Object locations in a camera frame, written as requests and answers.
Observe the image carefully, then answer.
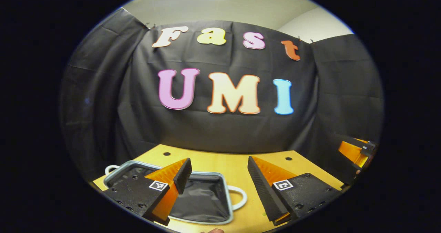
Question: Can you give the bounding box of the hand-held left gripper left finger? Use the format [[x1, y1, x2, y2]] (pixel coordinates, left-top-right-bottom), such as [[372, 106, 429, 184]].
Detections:
[[103, 158, 193, 226]]

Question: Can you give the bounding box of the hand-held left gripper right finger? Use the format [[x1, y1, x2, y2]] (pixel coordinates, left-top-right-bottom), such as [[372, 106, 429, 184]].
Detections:
[[247, 156, 343, 226]]

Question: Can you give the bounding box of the black backdrop cloth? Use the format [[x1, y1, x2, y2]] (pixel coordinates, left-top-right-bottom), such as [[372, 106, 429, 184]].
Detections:
[[59, 7, 384, 183]]

